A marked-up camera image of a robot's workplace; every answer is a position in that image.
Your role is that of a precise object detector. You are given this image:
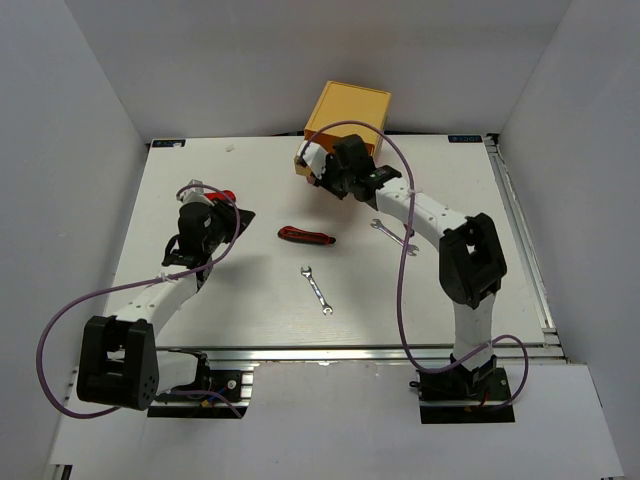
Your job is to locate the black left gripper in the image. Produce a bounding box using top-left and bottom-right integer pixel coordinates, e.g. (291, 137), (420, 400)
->
(203, 196), (255, 253)

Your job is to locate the silver open-end wrench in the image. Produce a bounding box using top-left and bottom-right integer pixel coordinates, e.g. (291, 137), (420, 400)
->
(370, 218), (419, 257)

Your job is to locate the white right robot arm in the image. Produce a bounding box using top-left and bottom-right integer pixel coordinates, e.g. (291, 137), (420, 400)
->
(294, 134), (507, 399)

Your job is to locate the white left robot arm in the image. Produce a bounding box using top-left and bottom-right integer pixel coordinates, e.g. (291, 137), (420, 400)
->
(76, 197), (256, 411)

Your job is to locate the red knife far left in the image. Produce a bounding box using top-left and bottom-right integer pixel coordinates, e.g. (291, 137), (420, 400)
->
(203, 190), (236, 204)

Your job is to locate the yellow drawer cabinet shell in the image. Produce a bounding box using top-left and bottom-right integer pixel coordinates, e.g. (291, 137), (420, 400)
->
(304, 81), (392, 156)

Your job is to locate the black red utility knife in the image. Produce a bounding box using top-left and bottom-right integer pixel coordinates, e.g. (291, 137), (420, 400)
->
(277, 225), (336, 246)

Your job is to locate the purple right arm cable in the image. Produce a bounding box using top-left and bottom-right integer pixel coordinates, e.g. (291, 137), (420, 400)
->
(299, 120), (531, 409)

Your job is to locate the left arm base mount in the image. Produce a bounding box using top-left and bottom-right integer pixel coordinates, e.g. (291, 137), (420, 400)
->
(147, 369), (253, 420)

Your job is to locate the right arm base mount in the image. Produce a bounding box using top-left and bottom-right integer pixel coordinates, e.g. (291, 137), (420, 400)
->
(409, 368), (515, 425)

